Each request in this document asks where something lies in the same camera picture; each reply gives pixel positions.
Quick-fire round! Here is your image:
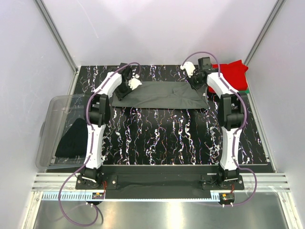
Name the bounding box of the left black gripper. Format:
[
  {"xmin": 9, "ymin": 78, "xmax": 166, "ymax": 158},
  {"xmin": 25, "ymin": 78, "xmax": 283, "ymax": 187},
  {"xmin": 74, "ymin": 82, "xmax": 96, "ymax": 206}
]
[{"xmin": 114, "ymin": 82, "xmax": 134, "ymax": 101}]

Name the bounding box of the grey t shirt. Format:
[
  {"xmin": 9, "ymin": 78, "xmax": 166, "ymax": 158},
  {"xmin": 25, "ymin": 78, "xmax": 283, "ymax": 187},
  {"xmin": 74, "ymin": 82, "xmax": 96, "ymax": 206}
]
[{"xmin": 112, "ymin": 82, "xmax": 209, "ymax": 109}]

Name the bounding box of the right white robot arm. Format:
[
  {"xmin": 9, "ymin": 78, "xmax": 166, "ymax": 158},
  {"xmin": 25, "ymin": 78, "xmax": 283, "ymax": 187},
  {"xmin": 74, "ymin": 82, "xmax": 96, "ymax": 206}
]
[{"xmin": 181, "ymin": 57, "xmax": 247, "ymax": 189}]

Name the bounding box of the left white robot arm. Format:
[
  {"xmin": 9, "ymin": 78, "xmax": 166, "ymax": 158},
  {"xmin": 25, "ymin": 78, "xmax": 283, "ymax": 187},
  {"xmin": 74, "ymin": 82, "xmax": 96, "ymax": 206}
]
[{"xmin": 78, "ymin": 63, "xmax": 131, "ymax": 189}]

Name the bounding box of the red folded t shirt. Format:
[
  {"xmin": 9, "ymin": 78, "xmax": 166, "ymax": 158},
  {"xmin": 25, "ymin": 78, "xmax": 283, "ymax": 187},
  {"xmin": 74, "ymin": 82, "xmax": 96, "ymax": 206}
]
[{"xmin": 207, "ymin": 60, "xmax": 248, "ymax": 95}]

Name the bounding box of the green folded t shirt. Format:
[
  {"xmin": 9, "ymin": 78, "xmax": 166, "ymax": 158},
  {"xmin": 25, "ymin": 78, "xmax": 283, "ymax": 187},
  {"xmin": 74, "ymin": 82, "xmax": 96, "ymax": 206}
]
[{"xmin": 240, "ymin": 90, "xmax": 250, "ymax": 94}]

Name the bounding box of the clear plastic bin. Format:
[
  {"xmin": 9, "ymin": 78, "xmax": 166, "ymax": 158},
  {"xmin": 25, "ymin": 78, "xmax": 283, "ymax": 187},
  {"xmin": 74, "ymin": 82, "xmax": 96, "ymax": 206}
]
[{"xmin": 35, "ymin": 93, "xmax": 105, "ymax": 170}]

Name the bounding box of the black t shirt in bin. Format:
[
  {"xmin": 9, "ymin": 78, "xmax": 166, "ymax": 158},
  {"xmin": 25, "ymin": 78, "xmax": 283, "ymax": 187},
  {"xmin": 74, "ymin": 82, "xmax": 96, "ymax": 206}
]
[{"xmin": 55, "ymin": 118, "xmax": 88, "ymax": 158}]

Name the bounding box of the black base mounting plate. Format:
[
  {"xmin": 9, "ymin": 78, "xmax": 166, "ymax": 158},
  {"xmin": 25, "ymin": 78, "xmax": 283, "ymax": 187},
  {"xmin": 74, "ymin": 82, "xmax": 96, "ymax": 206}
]
[{"xmin": 76, "ymin": 165, "xmax": 244, "ymax": 191}]

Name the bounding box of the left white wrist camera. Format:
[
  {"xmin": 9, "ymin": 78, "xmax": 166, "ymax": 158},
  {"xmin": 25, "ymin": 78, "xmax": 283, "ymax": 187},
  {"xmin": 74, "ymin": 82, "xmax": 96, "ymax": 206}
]
[{"xmin": 128, "ymin": 78, "xmax": 142, "ymax": 91}]

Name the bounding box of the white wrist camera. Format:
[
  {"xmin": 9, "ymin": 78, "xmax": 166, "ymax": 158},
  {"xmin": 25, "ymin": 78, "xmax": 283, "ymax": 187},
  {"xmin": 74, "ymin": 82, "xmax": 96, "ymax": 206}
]
[
  {"xmin": 180, "ymin": 61, "xmax": 196, "ymax": 78},
  {"xmin": 128, "ymin": 78, "xmax": 142, "ymax": 91}
]

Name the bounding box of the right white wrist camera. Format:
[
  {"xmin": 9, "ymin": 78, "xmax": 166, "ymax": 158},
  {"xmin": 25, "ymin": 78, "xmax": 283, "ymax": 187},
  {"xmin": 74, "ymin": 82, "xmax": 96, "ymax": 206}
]
[{"xmin": 180, "ymin": 61, "xmax": 196, "ymax": 78}]

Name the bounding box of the white slotted cable duct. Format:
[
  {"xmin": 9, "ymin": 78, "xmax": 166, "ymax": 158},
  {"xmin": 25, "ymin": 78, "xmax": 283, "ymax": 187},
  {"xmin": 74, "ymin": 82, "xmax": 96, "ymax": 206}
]
[{"xmin": 41, "ymin": 192, "xmax": 222, "ymax": 201}]

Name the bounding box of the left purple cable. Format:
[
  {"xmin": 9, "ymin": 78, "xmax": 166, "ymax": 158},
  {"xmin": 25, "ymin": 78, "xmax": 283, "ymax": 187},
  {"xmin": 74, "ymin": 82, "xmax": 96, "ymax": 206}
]
[{"xmin": 57, "ymin": 62, "xmax": 142, "ymax": 228}]

